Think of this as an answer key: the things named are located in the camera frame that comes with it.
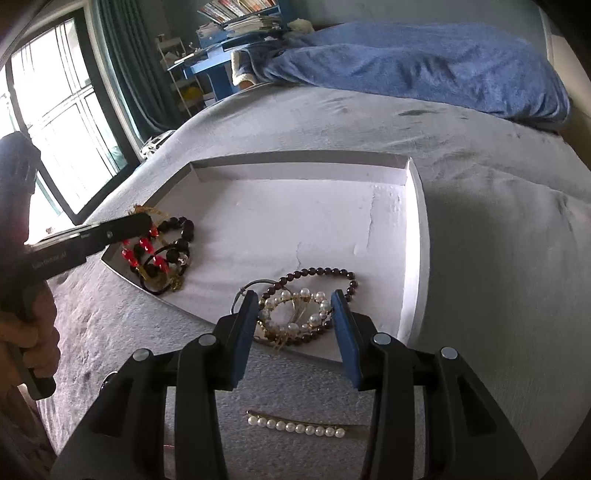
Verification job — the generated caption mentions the teal curtain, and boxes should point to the teal curtain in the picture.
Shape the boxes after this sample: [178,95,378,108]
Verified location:
[90,0,185,153]

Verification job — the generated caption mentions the black framed window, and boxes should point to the black framed window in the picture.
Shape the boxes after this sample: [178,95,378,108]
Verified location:
[0,14,139,241]

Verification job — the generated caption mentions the white pearl bracelet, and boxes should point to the white pearl bracelet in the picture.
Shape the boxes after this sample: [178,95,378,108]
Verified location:
[256,286,333,346]

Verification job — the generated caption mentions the beige wardrobe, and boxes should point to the beige wardrobe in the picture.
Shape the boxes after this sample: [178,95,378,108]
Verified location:
[540,0,591,118]

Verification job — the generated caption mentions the white wire rack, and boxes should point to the white wire rack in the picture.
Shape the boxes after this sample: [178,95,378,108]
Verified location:
[157,34,204,116]

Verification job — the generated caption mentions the thin metal bangle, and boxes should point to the thin metal bangle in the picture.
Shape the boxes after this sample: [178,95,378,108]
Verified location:
[235,278,280,317]

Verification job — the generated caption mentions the black hair tie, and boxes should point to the black hair tie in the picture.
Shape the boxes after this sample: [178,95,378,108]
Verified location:
[139,244,190,297]

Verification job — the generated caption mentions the blue blanket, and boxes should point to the blue blanket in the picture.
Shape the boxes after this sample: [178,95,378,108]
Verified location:
[249,21,571,134]

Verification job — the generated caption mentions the white helmet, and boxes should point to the white helmet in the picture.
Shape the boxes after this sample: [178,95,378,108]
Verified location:
[139,130,176,160]

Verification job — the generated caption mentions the blue desk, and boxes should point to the blue desk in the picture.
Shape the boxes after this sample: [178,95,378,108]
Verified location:
[168,37,287,100]

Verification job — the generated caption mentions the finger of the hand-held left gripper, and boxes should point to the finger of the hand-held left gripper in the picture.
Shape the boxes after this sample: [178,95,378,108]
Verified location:
[85,211,154,256]

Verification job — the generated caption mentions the row of books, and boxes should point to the row of books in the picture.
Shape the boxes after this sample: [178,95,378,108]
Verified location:
[198,0,280,24]

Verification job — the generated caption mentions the dark red bead bracelet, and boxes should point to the dark red bead bracelet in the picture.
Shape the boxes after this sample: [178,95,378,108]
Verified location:
[261,266,359,348]

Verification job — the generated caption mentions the shallow grey cardboard box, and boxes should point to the shallow grey cardboard box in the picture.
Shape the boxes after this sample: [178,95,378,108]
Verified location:
[100,150,431,367]

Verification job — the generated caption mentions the person's left forearm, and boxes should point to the person's left forearm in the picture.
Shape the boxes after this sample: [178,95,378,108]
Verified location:
[0,383,58,480]

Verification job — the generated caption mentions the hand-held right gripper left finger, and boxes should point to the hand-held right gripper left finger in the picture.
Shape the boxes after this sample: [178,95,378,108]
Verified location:
[48,290,260,480]

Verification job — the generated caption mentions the pearl hair clip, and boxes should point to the pearl hair clip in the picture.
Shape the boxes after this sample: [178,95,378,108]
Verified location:
[246,410,370,439]

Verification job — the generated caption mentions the stack of papers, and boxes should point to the stack of papers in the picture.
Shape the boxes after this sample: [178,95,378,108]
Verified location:
[196,16,282,43]

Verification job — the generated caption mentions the person's left hand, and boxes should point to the person's left hand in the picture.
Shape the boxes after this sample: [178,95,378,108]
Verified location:
[0,281,58,388]

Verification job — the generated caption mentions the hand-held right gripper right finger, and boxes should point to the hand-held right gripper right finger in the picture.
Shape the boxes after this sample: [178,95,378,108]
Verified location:
[330,289,539,480]

